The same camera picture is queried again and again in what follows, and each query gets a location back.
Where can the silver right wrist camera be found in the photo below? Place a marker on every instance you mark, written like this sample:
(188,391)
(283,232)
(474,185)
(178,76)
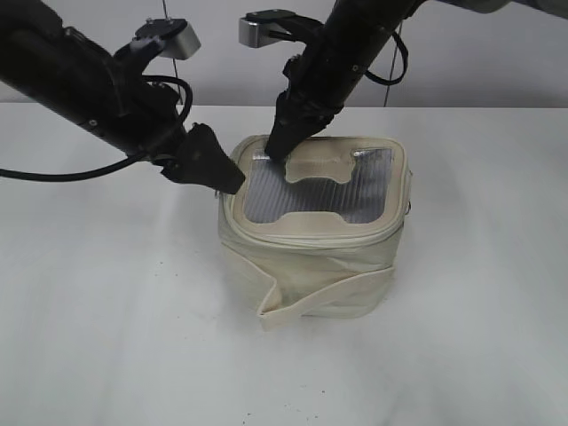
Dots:
(259,29)

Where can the cream fabric zipper bag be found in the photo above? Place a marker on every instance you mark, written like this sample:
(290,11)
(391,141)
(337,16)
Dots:
(318,234)

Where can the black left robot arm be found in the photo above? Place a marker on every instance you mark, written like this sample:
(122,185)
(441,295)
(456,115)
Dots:
(111,96)

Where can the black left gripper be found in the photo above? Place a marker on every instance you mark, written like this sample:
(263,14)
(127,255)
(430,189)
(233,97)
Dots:
(195,158)

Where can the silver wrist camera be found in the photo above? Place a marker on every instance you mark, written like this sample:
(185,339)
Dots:
(175,37)
(259,29)

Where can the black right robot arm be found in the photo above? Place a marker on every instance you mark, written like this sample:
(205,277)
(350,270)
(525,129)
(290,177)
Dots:
(337,54)

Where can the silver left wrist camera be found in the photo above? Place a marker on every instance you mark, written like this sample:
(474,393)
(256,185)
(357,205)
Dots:
(175,37)

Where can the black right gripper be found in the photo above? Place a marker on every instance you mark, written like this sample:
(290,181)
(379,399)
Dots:
(296,119)

